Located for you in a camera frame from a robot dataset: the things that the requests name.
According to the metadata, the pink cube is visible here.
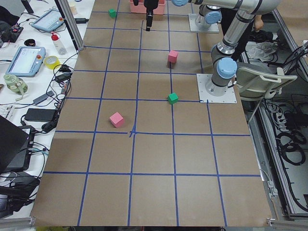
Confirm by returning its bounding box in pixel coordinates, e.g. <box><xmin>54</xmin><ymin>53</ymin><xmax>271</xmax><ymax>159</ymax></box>
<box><xmin>167</xmin><ymin>50</ymin><xmax>179</xmax><ymax>64</ymax></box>
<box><xmin>109</xmin><ymin>112</ymin><xmax>125</xmax><ymax>128</ymax></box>

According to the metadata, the yellow tape roll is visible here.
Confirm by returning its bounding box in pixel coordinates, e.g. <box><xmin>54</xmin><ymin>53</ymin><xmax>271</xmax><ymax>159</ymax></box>
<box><xmin>44</xmin><ymin>56</ymin><xmax>61</xmax><ymax>70</ymax></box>

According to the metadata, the pink cube near centre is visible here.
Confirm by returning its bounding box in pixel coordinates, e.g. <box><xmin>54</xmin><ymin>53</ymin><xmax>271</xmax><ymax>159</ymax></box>
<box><xmin>167</xmin><ymin>50</ymin><xmax>179</xmax><ymax>64</ymax></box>

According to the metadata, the crumpled white cloth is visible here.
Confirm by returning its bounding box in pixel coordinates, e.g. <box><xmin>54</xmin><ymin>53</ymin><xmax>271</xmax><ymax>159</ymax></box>
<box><xmin>246</xmin><ymin>41</ymin><xmax>278</xmax><ymax>62</ymax></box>

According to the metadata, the green cube near base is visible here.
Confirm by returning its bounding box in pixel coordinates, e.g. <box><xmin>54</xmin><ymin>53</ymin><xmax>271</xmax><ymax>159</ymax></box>
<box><xmin>167</xmin><ymin>92</ymin><xmax>179</xmax><ymax>105</ymax></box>

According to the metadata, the pink plastic bin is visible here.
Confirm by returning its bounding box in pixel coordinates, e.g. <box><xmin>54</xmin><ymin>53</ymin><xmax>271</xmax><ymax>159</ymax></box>
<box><xmin>128</xmin><ymin>0</ymin><xmax>167</xmax><ymax>14</ymax></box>

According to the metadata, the white office chair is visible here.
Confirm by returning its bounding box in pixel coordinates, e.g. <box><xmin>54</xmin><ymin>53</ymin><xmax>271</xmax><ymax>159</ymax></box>
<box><xmin>236</xmin><ymin>66</ymin><xmax>297</xmax><ymax>102</ymax></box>

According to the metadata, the aluminium frame post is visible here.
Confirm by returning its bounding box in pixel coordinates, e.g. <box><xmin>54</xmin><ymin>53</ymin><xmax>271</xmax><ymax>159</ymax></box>
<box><xmin>55</xmin><ymin>0</ymin><xmax>84</xmax><ymax>51</ymax></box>

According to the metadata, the white squeeze bottle red cap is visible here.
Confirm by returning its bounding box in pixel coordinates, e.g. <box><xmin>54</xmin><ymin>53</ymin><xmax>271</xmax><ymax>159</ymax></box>
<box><xmin>51</xmin><ymin>32</ymin><xmax>67</xmax><ymax>55</ymax></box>

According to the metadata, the upper teach pendant tablet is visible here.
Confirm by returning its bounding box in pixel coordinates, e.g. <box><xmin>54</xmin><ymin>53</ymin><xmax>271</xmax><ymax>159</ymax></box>
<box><xmin>31</xmin><ymin>9</ymin><xmax>64</xmax><ymax>32</ymax></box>

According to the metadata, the teach pendant tablet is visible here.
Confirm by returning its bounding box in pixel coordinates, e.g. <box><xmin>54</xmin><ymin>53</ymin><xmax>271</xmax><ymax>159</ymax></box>
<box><xmin>5</xmin><ymin>46</ymin><xmax>46</xmax><ymax>77</ymax></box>
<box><xmin>31</xmin><ymin>9</ymin><xmax>64</xmax><ymax>32</ymax></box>

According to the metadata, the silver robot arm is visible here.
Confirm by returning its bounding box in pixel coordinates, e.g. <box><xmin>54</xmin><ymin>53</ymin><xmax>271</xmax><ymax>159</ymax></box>
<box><xmin>143</xmin><ymin>0</ymin><xmax>222</xmax><ymax>33</ymax></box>
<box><xmin>203</xmin><ymin>0</ymin><xmax>280</xmax><ymax>97</ymax></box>

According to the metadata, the lower teach pendant tablet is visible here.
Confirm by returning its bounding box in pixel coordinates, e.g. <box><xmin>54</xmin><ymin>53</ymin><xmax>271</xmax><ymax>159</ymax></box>
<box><xmin>5</xmin><ymin>46</ymin><xmax>46</xmax><ymax>77</ymax></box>

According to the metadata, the paper cup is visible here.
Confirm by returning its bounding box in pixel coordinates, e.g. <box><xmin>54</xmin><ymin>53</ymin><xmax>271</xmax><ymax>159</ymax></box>
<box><xmin>69</xmin><ymin>2</ymin><xmax>78</xmax><ymax>15</ymax></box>

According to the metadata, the black laptop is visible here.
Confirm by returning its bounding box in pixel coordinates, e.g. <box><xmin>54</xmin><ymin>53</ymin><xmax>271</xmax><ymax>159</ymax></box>
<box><xmin>0</xmin><ymin>116</ymin><xmax>35</xmax><ymax>174</ymax></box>

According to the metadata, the black power adapter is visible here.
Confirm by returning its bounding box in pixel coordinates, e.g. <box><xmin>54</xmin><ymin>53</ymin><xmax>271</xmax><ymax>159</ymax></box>
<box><xmin>25</xmin><ymin>108</ymin><xmax>55</xmax><ymax>122</ymax></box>

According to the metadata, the black round dish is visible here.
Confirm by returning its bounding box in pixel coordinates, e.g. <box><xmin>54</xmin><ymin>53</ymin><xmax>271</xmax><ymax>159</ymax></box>
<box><xmin>24</xmin><ymin>39</ymin><xmax>36</xmax><ymax>47</ymax></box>

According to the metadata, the green cube near bin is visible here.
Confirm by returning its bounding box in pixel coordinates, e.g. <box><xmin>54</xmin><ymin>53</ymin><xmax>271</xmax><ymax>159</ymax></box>
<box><xmin>108</xmin><ymin>8</ymin><xmax>117</xmax><ymax>18</ymax></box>

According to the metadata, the pink cube far side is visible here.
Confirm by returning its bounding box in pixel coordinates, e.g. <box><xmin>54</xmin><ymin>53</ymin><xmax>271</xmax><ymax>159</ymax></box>
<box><xmin>109</xmin><ymin>112</ymin><xmax>125</xmax><ymax>128</ymax></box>

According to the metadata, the green water bottle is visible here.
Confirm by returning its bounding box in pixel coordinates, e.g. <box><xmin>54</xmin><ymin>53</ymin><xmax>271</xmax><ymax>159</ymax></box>
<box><xmin>3</xmin><ymin>74</ymin><xmax>28</xmax><ymax>101</ymax></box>

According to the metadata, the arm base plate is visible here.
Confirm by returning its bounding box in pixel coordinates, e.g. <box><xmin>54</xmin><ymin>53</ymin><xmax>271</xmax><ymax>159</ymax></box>
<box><xmin>196</xmin><ymin>74</ymin><xmax>237</xmax><ymax>104</ymax></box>
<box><xmin>188</xmin><ymin>13</ymin><xmax>221</xmax><ymax>34</ymax></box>

